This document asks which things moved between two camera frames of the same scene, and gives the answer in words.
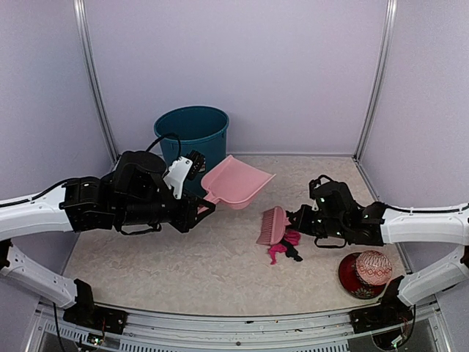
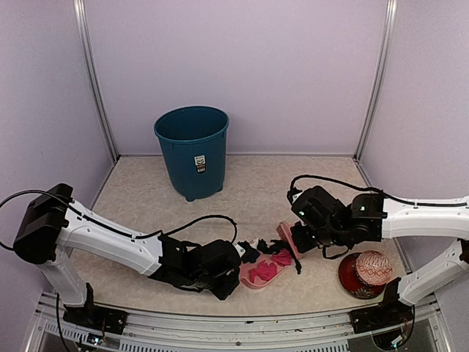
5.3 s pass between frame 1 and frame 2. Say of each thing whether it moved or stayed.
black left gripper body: moved
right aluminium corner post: stayed
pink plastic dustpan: moved
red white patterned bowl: stayed
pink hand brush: moved
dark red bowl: stayed
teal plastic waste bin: stayed
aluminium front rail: stayed
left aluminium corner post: stayed
